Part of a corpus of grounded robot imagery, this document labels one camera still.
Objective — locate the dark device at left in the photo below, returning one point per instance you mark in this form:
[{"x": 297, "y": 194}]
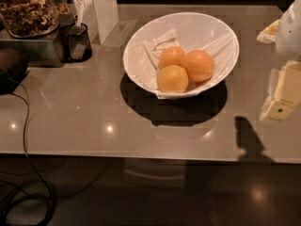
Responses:
[{"x": 13, "y": 67}]

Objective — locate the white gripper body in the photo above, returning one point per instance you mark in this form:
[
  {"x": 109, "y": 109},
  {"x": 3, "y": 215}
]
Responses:
[{"x": 290, "y": 32}]

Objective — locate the white upright box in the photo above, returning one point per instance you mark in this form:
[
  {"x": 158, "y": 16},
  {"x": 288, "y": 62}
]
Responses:
[{"x": 101, "y": 17}]

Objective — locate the white ceramic bowl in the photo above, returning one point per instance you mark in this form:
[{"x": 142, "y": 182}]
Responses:
[{"x": 191, "y": 21}]

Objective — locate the white utensil in cup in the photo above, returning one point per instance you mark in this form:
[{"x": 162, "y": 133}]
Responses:
[{"x": 80, "y": 12}]

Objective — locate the white cloth in bowl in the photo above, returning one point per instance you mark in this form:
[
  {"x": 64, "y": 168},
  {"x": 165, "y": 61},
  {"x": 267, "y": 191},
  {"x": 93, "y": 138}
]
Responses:
[{"x": 141, "y": 56}]

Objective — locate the glass jar of nuts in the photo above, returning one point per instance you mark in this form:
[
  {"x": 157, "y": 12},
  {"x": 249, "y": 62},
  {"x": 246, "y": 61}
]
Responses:
[{"x": 25, "y": 19}]

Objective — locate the metal box stand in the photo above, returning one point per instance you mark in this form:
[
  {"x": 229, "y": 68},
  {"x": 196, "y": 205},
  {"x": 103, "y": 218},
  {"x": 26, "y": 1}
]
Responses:
[{"x": 47, "y": 51}]

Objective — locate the black mesh cup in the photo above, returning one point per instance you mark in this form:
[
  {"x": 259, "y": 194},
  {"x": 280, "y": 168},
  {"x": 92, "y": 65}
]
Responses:
[{"x": 75, "y": 43}]

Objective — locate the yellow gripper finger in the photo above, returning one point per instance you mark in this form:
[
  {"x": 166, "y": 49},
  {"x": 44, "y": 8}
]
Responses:
[
  {"x": 284, "y": 92},
  {"x": 268, "y": 35}
]

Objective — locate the orange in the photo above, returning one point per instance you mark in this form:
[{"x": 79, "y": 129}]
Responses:
[
  {"x": 172, "y": 55},
  {"x": 199, "y": 65},
  {"x": 172, "y": 78}
]

